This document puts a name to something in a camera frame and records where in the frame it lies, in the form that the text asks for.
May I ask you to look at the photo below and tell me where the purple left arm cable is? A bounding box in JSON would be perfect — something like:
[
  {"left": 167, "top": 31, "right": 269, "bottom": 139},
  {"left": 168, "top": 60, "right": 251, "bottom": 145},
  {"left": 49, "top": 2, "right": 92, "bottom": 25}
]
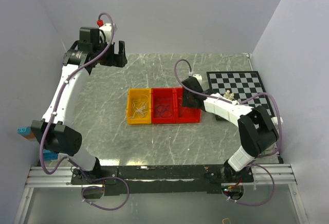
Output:
[{"left": 40, "top": 12, "right": 130, "bottom": 211}]

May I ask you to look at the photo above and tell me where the black white chessboard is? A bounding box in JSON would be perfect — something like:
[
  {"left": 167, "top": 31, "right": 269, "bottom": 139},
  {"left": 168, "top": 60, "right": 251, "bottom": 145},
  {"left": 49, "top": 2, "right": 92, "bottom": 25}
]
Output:
[{"left": 206, "top": 71, "right": 266, "bottom": 102}]

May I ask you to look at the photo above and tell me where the cream chess pawn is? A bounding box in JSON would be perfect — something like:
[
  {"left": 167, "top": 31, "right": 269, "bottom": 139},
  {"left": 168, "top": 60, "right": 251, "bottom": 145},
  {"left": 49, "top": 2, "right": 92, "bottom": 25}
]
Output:
[{"left": 228, "top": 93, "right": 234, "bottom": 100}]

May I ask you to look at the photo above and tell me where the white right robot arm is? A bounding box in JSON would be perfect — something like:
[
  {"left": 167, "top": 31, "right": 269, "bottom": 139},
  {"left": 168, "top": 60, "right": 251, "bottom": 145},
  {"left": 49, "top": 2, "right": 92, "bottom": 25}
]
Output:
[{"left": 178, "top": 76, "right": 283, "bottom": 182}]

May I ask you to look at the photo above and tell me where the blue white block stack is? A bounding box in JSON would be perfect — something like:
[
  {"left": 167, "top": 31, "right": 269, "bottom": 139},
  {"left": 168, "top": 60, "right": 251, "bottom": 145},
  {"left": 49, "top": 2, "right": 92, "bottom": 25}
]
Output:
[{"left": 43, "top": 150, "right": 58, "bottom": 161}]

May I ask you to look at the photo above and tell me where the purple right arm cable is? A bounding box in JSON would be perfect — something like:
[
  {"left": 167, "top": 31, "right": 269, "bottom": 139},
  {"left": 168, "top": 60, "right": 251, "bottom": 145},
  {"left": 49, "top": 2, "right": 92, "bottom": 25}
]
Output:
[{"left": 174, "top": 59, "right": 283, "bottom": 206}]

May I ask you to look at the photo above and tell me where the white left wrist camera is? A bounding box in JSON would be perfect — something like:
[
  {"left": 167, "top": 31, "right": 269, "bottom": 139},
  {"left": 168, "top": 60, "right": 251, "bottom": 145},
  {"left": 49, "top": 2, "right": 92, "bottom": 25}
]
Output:
[{"left": 99, "top": 23, "right": 117, "bottom": 43}]

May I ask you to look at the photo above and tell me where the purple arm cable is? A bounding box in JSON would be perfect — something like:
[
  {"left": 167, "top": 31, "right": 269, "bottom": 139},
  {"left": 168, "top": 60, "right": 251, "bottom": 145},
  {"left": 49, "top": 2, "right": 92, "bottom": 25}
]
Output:
[
  {"left": 174, "top": 59, "right": 283, "bottom": 206},
  {"left": 40, "top": 12, "right": 130, "bottom": 211}
]

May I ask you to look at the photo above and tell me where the cream chess piece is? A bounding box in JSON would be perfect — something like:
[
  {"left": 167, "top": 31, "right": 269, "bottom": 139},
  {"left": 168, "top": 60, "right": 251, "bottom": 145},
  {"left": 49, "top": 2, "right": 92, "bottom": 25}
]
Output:
[{"left": 224, "top": 90, "right": 230, "bottom": 99}]

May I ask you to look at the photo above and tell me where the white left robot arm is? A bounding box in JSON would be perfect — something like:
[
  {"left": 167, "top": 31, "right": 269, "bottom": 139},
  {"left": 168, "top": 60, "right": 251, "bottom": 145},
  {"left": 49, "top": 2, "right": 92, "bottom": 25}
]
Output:
[{"left": 31, "top": 23, "right": 127, "bottom": 184}]

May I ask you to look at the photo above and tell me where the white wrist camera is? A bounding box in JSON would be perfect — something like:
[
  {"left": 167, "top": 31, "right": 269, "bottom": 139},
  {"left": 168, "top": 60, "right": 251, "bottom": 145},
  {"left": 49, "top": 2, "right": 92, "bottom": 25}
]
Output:
[
  {"left": 99, "top": 23, "right": 117, "bottom": 43},
  {"left": 192, "top": 74, "right": 203, "bottom": 82}
]

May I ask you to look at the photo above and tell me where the aluminium frame rail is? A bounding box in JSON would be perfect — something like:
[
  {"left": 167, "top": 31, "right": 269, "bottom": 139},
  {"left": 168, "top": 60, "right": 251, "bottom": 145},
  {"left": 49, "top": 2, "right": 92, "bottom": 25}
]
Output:
[{"left": 25, "top": 166, "right": 83, "bottom": 188}]

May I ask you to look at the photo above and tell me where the white plastic stand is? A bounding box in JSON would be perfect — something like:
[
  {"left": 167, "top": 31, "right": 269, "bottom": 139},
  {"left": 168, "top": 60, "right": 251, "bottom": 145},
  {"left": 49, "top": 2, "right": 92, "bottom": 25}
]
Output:
[{"left": 271, "top": 117, "right": 283, "bottom": 130}]

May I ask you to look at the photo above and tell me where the purple thin cable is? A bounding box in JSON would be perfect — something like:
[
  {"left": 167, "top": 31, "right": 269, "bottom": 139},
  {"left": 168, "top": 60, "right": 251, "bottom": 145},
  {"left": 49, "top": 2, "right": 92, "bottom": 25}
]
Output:
[{"left": 154, "top": 97, "right": 173, "bottom": 119}]

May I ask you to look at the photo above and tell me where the red plastic bin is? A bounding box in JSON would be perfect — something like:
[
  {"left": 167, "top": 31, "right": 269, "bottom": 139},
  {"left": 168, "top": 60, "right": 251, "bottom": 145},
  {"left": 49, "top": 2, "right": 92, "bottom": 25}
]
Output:
[
  {"left": 174, "top": 87, "right": 201, "bottom": 124},
  {"left": 151, "top": 88, "right": 176, "bottom": 124}
]

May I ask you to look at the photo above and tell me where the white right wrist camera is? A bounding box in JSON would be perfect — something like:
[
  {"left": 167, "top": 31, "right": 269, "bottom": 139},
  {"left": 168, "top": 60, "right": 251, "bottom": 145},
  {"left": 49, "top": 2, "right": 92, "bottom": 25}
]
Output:
[{"left": 192, "top": 74, "right": 203, "bottom": 82}]

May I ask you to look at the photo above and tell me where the yellow plastic bin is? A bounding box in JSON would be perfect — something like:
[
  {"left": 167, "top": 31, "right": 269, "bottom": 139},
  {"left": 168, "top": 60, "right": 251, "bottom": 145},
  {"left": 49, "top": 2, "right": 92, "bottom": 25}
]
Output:
[{"left": 126, "top": 88, "right": 151, "bottom": 125}]

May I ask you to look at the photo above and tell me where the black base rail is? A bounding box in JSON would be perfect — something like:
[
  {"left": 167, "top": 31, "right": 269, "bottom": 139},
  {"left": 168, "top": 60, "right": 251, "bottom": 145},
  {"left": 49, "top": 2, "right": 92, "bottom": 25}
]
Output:
[{"left": 71, "top": 164, "right": 254, "bottom": 196}]

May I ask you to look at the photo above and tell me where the blue orange block tower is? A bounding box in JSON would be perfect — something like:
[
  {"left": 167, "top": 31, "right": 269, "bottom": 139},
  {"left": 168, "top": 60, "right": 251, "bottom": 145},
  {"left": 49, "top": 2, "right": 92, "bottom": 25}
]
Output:
[{"left": 17, "top": 126, "right": 35, "bottom": 140}]

